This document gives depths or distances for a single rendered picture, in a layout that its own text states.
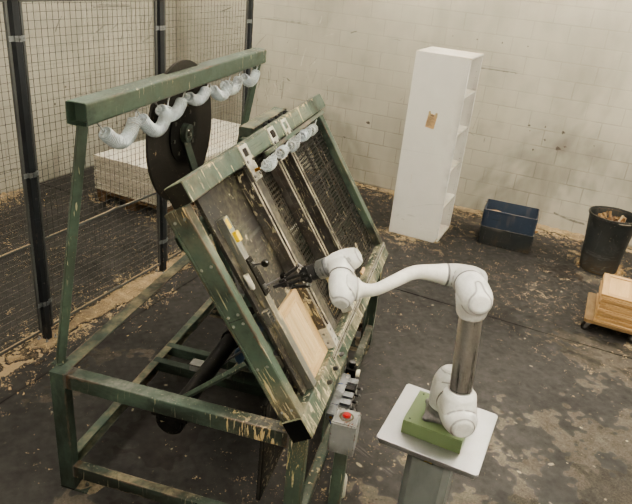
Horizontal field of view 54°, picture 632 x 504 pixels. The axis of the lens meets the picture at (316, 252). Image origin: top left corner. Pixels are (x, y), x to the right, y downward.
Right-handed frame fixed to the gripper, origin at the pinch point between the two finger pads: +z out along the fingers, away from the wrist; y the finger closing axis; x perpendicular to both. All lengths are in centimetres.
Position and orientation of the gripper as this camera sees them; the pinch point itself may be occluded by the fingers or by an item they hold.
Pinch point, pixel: (280, 284)
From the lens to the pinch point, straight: 289.8
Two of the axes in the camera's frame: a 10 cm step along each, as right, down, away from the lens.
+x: 2.6, -3.9, 8.8
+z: -8.6, 3.2, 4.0
